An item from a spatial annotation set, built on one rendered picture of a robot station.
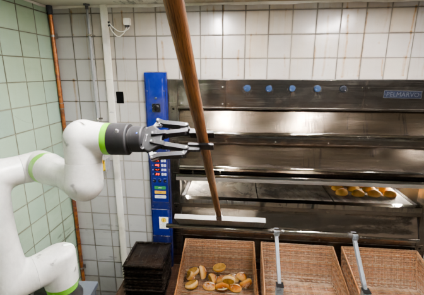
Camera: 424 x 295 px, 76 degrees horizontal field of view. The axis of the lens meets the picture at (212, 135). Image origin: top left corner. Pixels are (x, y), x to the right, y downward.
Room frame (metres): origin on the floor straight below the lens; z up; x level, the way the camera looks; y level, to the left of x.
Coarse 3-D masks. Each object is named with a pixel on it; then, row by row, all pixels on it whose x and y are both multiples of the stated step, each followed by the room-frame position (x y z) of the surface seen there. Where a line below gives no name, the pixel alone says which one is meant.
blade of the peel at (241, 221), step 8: (176, 216) 1.52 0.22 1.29; (184, 216) 1.52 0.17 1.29; (192, 216) 1.51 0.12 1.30; (200, 216) 1.51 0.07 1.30; (208, 216) 1.51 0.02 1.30; (224, 216) 1.50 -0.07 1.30; (200, 224) 1.61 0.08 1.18; (208, 224) 1.60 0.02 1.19; (216, 224) 1.58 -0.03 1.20; (224, 224) 1.57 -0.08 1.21; (232, 224) 1.55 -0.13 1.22; (240, 224) 1.54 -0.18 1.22; (248, 224) 1.53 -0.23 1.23; (256, 224) 1.51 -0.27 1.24
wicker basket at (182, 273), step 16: (192, 240) 1.94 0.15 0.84; (208, 240) 1.93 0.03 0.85; (224, 240) 1.93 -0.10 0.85; (192, 256) 1.91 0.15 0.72; (208, 256) 1.90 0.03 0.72; (224, 256) 1.90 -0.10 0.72; (208, 272) 1.87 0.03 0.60; (224, 272) 1.86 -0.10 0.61; (256, 272) 1.65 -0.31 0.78; (176, 288) 1.54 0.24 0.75; (256, 288) 1.54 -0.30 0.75
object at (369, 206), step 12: (228, 204) 1.96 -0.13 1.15; (240, 204) 1.95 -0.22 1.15; (252, 204) 1.94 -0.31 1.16; (264, 204) 1.93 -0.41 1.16; (276, 204) 1.92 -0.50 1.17; (288, 204) 1.91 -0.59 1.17; (300, 204) 1.91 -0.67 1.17; (312, 204) 1.90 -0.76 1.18; (324, 204) 1.89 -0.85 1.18; (336, 204) 1.89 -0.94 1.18; (348, 204) 1.89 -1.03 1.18; (360, 204) 1.89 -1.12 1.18; (372, 204) 1.89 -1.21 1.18; (384, 204) 1.89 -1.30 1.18; (396, 204) 1.89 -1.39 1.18
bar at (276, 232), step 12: (180, 228) 1.61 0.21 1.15; (192, 228) 1.60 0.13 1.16; (204, 228) 1.60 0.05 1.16; (216, 228) 1.59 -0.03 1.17; (228, 228) 1.59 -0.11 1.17; (240, 228) 1.58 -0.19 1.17; (252, 228) 1.58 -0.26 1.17; (264, 228) 1.58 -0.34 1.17; (276, 228) 1.58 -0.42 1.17; (276, 240) 1.53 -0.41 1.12; (276, 252) 1.48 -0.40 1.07; (276, 264) 1.43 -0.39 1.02; (360, 264) 1.41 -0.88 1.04; (360, 276) 1.37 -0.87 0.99; (276, 288) 1.33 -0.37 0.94
